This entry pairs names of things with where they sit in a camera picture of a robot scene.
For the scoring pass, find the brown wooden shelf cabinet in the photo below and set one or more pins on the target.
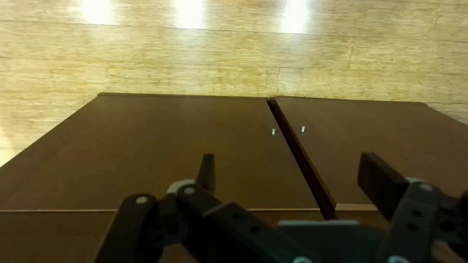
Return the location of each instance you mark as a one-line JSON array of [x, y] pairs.
[[59, 195]]

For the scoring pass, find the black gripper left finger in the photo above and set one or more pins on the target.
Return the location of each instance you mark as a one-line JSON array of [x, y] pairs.
[[191, 217]]

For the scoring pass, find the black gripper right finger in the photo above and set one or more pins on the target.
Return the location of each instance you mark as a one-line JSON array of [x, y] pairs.
[[419, 214]]

